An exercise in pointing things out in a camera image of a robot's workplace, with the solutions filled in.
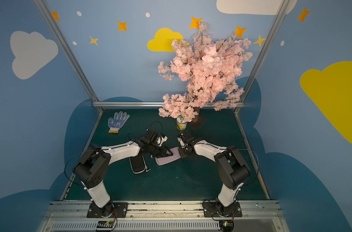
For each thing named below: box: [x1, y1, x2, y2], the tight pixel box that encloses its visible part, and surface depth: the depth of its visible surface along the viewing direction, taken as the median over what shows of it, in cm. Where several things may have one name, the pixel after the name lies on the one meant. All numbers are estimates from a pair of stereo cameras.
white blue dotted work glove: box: [107, 111, 130, 133], surface depth 116 cm
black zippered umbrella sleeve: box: [129, 154, 152, 174], surface depth 88 cm
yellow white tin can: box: [176, 115, 188, 131], surface depth 106 cm
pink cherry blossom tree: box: [158, 21, 253, 122], surface depth 77 cm
